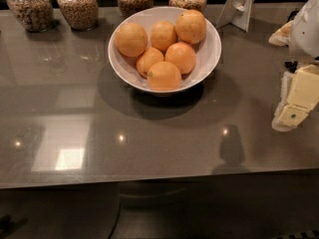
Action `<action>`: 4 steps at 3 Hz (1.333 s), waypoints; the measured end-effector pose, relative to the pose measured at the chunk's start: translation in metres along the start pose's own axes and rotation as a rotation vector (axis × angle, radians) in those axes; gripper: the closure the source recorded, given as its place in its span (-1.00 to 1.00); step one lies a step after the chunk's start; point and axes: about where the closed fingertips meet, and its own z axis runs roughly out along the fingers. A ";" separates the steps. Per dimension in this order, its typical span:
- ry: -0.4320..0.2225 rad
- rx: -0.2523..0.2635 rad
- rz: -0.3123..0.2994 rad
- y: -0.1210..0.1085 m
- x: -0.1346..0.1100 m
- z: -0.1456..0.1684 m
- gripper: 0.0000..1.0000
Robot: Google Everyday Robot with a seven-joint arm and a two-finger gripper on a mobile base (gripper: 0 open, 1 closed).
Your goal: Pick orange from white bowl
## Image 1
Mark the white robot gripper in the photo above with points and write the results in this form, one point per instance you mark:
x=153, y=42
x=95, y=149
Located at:
x=306, y=30

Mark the orange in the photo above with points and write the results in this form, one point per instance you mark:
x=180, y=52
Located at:
x=131, y=39
x=148, y=58
x=163, y=35
x=182, y=55
x=190, y=26
x=164, y=76

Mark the white ceramic bowl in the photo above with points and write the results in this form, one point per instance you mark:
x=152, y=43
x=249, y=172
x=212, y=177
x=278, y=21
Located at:
x=208, y=52

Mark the orange at bowl front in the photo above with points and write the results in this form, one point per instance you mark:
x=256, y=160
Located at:
x=164, y=76

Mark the glass jar far left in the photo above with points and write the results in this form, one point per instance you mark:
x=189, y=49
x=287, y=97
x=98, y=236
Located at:
x=33, y=15

